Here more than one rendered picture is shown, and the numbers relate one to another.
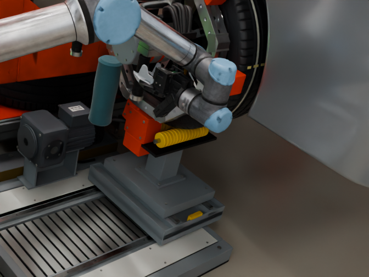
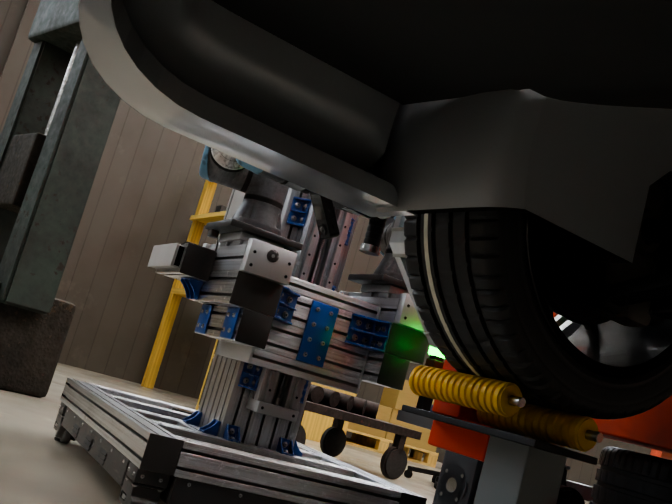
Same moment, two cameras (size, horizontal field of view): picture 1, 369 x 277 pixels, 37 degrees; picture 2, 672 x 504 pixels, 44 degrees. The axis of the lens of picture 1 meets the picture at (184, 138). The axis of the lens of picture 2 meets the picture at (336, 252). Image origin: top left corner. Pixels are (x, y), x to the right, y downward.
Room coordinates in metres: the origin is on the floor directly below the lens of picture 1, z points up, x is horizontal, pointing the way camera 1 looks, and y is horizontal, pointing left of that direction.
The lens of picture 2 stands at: (2.11, -1.50, 0.44)
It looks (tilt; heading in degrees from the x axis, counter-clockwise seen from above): 9 degrees up; 110
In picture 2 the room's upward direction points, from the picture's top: 16 degrees clockwise
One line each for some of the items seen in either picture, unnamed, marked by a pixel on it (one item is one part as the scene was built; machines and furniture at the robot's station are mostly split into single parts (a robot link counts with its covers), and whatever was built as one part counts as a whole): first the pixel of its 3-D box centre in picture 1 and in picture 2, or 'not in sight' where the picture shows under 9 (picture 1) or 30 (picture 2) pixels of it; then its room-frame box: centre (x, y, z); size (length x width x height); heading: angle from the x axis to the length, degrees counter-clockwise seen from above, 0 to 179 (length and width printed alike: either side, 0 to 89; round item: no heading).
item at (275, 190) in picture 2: not in sight; (268, 178); (1.08, 0.64, 0.98); 0.13 x 0.12 x 0.14; 34
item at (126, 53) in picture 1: (146, 43); not in sight; (1.82, 0.21, 0.85); 0.21 x 0.14 x 0.14; 141
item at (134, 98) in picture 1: (140, 76); (378, 219); (1.58, 0.18, 0.83); 0.04 x 0.04 x 0.16
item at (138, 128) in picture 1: (149, 128); (482, 412); (1.90, 0.14, 0.48); 0.16 x 0.12 x 0.17; 141
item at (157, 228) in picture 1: (155, 192); not in sight; (2.01, 0.06, 0.13); 0.50 x 0.36 x 0.10; 51
